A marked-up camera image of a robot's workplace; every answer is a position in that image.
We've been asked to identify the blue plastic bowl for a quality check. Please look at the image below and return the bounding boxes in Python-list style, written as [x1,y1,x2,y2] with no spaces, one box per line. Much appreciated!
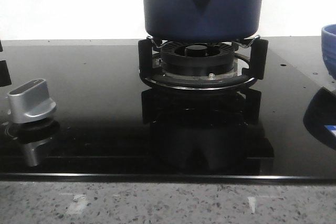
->
[321,24,336,79]

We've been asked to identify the blue cooking pot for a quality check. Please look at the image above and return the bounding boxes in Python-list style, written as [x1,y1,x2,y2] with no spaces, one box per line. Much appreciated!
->
[143,0,262,42]

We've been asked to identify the black pot support grate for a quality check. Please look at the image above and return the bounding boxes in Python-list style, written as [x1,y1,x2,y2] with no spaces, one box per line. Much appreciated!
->
[138,36,268,92]

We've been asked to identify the black gas burner head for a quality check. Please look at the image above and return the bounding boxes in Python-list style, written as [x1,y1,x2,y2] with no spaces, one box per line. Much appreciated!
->
[160,42,235,76]

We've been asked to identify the black glass cooktop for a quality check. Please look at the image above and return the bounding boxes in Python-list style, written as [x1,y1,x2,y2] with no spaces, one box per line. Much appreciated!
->
[1,37,335,184]

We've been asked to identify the silver stove control knob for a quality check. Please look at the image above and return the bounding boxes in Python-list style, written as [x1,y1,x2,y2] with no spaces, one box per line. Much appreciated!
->
[7,79,56,124]

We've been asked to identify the black left burner grate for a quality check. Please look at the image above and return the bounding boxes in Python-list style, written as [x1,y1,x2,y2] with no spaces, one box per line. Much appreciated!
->
[0,39,12,87]

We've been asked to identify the blue white cooktop sticker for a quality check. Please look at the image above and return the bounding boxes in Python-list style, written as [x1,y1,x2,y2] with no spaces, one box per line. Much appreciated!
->
[324,125,336,137]

